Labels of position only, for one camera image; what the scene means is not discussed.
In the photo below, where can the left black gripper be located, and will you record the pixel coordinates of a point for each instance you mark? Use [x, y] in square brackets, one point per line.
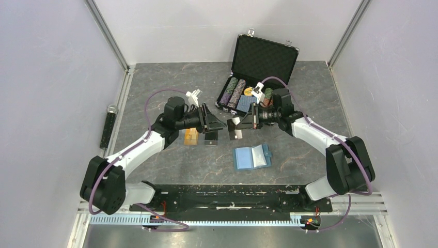
[207, 120]

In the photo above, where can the black microphone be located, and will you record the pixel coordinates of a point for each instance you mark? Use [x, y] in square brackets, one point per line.
[110, 119]

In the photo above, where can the green red chip row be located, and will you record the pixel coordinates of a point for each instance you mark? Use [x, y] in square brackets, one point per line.
[267, 97]

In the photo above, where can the purple green chip row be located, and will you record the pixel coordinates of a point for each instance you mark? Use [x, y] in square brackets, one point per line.
[229, 91]

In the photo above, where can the blue playing card deck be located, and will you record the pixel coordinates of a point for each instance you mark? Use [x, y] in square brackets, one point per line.
[245, 102]

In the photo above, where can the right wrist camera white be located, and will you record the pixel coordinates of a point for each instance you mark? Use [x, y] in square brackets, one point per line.
[258, 93]

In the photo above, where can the yellow dealer button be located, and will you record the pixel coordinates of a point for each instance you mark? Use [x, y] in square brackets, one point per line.
[248, 91]

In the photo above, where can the white slotted cable duct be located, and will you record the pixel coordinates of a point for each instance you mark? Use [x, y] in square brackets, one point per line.
[147, 219]

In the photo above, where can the clear plastic card box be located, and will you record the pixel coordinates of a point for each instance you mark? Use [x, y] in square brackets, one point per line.
[205, 139]

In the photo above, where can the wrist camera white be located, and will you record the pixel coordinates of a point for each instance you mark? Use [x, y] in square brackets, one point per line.
[258, 93]
[193, 97]

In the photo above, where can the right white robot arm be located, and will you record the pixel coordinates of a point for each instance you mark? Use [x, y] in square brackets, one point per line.
[348, 165]

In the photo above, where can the pink grey chip row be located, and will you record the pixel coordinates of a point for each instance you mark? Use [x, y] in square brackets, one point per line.
[232, 103]

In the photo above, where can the black poker chip case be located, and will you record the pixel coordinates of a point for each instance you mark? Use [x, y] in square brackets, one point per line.
[255, 59]

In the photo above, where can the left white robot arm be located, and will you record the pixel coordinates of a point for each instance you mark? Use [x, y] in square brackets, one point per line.
[104, 186]

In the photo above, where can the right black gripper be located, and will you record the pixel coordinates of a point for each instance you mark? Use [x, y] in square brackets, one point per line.
[247, 123]

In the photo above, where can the blue card holder wallet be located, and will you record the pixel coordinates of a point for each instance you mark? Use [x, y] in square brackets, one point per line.
[249, 158]

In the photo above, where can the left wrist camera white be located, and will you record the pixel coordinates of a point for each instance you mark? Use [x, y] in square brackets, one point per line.
[193, 97]

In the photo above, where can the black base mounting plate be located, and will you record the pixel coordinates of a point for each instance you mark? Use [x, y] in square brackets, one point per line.
[233, 202]

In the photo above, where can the dark card stack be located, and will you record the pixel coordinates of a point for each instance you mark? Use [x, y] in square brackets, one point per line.
[234, 133]

